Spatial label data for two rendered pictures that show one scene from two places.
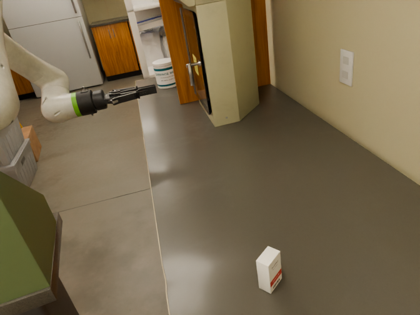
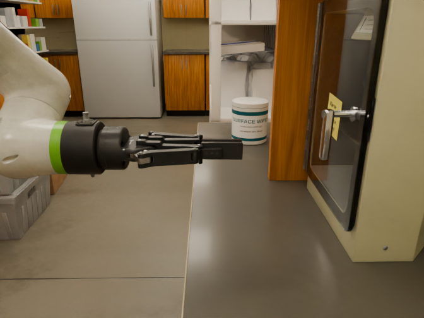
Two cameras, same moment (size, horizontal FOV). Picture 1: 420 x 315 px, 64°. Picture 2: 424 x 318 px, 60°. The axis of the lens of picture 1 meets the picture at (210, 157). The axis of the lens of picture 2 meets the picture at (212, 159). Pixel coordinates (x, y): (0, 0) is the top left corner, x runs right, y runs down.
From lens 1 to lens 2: 0.74 m
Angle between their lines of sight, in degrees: 11
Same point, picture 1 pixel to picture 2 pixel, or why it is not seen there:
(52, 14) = (126, 32)
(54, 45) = (119, 65)
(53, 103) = (8, 135)
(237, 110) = (414, 238)
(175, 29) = (297, 44)
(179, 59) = (288, 101)
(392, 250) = not seen: outside the picture
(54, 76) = (36, 79)
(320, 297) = not seen: outside the picture
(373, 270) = not seen: outside the picture
